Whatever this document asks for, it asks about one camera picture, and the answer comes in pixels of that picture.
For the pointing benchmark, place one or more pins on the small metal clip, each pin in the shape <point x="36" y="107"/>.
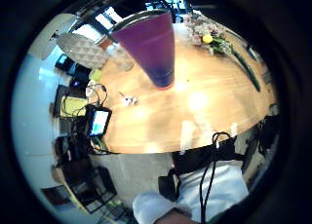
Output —
<point x="129" y="100"/>

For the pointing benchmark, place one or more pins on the clear glass jar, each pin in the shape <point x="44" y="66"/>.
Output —
<point x="122" y="60"/>

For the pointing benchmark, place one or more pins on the small black monitor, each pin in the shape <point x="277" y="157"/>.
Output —
<point x="98" y="121"/>

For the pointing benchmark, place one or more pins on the tall purple tumbler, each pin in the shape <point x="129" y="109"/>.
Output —
<point x="148" y="45"/>

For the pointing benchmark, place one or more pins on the green sticky note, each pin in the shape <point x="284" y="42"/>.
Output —
<point x="95" y="75"/>

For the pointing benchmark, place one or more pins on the black pouch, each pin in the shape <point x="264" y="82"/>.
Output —
<point x="167" y="186"/>

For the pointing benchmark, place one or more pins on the yellow-green pad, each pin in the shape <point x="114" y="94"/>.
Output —
<point x="73" y="106"/>

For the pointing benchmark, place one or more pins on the bouquet of pale flowers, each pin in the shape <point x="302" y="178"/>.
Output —
<point x="211" y="39"/>

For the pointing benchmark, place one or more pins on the white quilted chair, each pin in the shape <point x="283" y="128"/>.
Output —
<point x="81" y="50"/>

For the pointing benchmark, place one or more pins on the black metal rack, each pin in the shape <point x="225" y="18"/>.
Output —
<point x="87" y="185"/>

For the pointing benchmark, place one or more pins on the the person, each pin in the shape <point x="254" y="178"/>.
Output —
<point x="224" y="191"/>

